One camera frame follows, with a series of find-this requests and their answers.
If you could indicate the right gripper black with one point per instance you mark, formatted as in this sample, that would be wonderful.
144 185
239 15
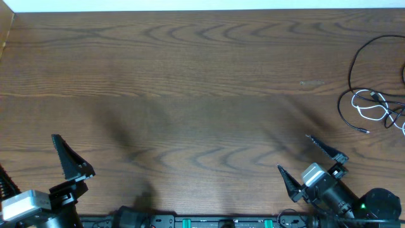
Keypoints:
337 170

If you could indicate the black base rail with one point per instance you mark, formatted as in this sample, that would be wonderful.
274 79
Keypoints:
221 221

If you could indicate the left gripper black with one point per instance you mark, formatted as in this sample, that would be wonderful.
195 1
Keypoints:
75 169

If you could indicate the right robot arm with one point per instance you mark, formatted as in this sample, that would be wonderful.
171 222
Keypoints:
377 208

